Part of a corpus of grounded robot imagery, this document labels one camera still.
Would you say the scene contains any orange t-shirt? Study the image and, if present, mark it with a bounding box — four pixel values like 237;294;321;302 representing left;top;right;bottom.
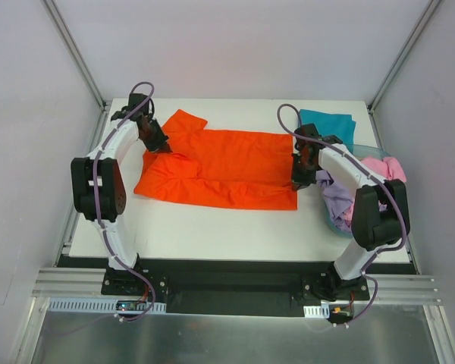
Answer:
133;110;297;211

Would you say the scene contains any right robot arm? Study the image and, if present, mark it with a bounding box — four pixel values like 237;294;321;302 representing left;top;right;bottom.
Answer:
291;124;410;302

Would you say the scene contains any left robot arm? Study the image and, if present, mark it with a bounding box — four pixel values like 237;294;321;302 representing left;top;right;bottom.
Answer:
71;92;172;295

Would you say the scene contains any lavender t-shirt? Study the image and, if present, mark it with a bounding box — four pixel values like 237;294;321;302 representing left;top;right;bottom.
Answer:
315;171;354;235

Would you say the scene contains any folded teal t-shirt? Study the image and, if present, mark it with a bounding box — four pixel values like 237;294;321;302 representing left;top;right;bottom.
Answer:
300;109;356;145

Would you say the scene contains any clear blue plastic basket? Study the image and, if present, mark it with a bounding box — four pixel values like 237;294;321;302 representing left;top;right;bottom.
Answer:
325;145;392;238

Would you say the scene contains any pink t-shirt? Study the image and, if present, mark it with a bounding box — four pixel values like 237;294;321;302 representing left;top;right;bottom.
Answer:
343;156;407;232

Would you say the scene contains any right white cable duct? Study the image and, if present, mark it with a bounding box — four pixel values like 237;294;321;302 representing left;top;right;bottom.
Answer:
303;304;330;319

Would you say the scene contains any white cable duct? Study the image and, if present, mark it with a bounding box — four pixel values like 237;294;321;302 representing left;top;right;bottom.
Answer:
303;304;330;319
49;298;150;315

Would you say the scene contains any left frame post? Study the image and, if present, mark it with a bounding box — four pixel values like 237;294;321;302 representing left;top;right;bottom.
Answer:
40;0;106;110

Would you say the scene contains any frame post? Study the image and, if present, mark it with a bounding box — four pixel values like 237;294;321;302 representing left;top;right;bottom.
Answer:
368;0;443;115
40;0;106;110

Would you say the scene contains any aluminium frame rail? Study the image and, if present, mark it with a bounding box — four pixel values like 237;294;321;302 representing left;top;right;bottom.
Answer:
32;267;444;306

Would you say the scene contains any left white cable duct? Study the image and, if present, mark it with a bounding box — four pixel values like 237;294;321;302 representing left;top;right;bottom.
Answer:
49;298;150;315

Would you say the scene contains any right frame post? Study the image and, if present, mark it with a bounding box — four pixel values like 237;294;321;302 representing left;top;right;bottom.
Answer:
368;0;443;115

